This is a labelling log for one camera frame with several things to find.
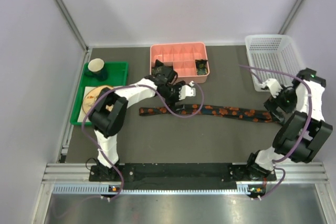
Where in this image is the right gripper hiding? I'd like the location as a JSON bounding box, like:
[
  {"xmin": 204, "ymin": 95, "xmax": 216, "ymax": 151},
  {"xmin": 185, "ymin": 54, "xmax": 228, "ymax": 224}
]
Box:
[{"xmin": 263, "ymin": 84, "xmax": 298, "ymax": 122}]

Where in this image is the black orange floral tie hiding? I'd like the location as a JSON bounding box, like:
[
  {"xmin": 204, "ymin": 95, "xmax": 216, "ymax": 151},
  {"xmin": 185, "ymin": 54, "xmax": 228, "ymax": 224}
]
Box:
[{"xmin": 139, "ymin": 104, "xmax": 281, "ymax": 124}]

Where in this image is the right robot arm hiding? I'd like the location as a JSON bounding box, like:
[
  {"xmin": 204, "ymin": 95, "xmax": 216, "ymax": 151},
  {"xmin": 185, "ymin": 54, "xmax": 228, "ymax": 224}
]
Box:
[{"xmin": 245, "ymin": 68, "xmax": 333, "ymax": 180}]

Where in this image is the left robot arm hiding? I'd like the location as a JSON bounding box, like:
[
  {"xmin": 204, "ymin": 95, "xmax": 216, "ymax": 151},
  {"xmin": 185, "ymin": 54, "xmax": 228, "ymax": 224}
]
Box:
[{"xmin": 87, "ymin": 66, "xmax": 189, "ymax": 181}]

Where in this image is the white perforated plastic basket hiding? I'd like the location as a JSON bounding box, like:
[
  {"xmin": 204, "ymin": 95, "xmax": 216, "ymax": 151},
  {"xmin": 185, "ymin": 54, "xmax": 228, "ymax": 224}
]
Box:
[{"xmin": 245, "ymin": 34, "xmax": 307, "ymax": 92}]

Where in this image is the rolled navy yellow floral tie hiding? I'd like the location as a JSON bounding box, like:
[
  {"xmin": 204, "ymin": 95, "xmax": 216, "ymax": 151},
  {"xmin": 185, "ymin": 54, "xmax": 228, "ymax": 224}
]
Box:
[{"xmin": 195, "ymin": 59, "xmax": 209, "ymax": 76}]

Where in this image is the pink divided organizer box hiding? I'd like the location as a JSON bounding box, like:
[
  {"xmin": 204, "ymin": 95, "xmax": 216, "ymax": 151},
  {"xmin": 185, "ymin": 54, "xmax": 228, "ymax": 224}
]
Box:
[{"xmin": 150, "ymin": 42, "xmax": 210, "ymax": 84}]

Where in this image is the rolled dark floral tie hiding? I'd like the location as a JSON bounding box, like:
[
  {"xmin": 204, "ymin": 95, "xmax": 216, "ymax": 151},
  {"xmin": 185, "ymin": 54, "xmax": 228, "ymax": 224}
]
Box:
[{"xmin": 151, "ymin": 59, "xmax": 165, "ymax": 76}]

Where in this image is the green plastic tray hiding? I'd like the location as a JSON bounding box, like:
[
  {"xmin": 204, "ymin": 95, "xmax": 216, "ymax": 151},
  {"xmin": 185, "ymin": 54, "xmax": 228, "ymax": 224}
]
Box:
[{"xmin": 70, "ymin": 61, "xmax": 129, "ymax": 125}]

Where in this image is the round painted wooden plate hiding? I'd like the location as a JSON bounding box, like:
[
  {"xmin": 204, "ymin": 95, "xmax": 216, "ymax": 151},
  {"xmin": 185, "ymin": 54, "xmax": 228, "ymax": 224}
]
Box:
[{"xmin": 82, "ymin": 85, "xmax": 115, "ymax": 117}]

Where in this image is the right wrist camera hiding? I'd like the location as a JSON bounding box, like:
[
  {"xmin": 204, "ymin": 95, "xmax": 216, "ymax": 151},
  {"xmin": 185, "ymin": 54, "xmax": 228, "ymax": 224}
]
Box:
[{"xmin": 259, "ymin": 78, "xmax": 283, "ymax": 98}]

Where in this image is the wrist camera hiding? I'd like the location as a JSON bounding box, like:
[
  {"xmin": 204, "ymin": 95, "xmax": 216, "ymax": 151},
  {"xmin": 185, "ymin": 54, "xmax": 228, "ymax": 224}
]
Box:
[
  {"xmin": 178, "ymin": 81, "xmax": 196, "ymax": 101},
  {"xmin": 259, "ymin": 78, "xmax": 283, "ymax": 98}
]

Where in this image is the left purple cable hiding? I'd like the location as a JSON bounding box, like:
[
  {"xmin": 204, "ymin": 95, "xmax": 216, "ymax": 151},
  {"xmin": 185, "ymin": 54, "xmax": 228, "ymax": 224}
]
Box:
[{"xmin": 81, "ymin": 83, "xmax": 204, "ymax": 201}]

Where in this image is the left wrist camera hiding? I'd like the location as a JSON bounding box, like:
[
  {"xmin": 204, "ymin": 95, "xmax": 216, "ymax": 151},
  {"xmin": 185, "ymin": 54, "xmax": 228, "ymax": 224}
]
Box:
[{"xmin": 178, "ymin": 81, "xmax": 196, "ymax": 101}]

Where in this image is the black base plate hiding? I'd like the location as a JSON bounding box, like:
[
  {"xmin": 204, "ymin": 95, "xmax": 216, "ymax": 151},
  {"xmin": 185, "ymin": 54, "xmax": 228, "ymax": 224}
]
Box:
[{"xmin": 88, "ymin": 162, "xmax": 278, "ymax": 190}]

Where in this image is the grey slotted cable duct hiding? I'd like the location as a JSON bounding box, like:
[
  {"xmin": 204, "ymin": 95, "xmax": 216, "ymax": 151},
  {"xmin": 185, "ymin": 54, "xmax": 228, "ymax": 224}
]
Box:
[{"xmin": 52, "ymin": 184, "xmax": 264, "ymax": 195}]

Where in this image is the aluminium frame rail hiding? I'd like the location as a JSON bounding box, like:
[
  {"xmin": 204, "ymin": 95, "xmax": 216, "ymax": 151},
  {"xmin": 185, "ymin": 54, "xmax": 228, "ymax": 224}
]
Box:
[{"xmin": 54, "ymin": 0, "xmax": 89, "ymax": 51}]

